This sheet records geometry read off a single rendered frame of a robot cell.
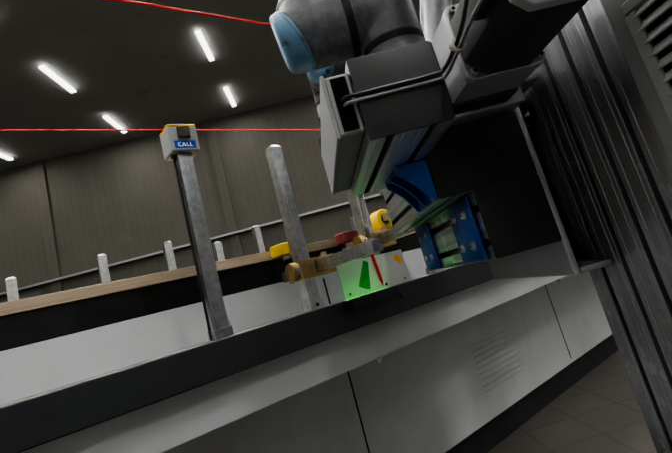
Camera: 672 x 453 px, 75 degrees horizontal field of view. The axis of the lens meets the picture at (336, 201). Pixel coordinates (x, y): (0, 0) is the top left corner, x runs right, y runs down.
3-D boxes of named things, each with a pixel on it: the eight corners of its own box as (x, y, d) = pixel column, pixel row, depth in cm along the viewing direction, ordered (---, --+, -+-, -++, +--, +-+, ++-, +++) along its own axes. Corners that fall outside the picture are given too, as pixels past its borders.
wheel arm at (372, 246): (385, 253, 101) (380, 235, 102) (374, 256, 99) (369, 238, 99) (293, 283, 134) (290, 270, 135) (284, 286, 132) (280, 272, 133)
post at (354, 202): (393, 297, 131) (350, 148, 139) (384, 300, 129) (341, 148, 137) (385, 299, 133) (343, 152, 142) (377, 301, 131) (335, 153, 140)
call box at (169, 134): (201, 152, 108) (194, 123, 109) (172, 153, 104) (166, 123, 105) (192, 163, 113) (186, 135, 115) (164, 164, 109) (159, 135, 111)
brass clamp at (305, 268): (338, 270, 121) (334, 252, 122) (297, 280, 113) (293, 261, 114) (326, 274, 126) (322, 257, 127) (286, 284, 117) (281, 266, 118)
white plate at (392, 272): (411, 280, 136) (401, 248, 137) (346, 300, 120) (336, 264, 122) (409, 280, 136) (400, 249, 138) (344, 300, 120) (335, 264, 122)
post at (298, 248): (323, 311, 116) (280, 143, 125) (313, 314, 114) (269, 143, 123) (316, 312, 119) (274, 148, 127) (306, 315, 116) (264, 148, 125)
